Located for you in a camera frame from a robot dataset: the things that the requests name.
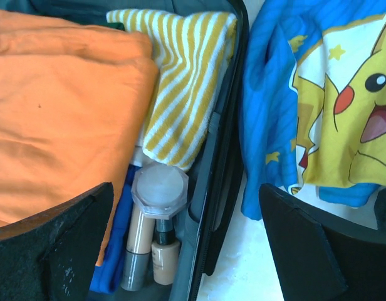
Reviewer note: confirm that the orange cloth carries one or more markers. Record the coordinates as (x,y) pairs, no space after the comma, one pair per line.
(73,99)

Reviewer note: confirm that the black suitcase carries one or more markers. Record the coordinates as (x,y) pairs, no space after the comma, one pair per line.
(216,175)

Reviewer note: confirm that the blue garment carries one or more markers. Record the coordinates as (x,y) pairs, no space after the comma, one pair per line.
(106,278)

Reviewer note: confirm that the cork topped bottle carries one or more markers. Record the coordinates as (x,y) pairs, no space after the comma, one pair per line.
(165,252)

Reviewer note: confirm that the black flower pattern blanket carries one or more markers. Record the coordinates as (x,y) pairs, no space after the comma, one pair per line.
(380,210)

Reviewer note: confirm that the dark green cloth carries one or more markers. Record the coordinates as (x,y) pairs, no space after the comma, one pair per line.
(116,25)

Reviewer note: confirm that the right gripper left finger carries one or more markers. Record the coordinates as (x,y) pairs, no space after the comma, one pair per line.
(51,255)

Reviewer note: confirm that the light blue Pikachu shirt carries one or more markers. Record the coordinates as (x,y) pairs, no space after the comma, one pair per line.
(314,101)

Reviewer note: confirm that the small white jar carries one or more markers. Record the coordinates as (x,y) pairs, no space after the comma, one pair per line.
(160,191)

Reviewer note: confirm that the yellow white striped towel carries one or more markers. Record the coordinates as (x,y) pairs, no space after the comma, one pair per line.
(192,53)

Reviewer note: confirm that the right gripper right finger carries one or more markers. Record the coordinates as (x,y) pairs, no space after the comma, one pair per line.
(321,256)

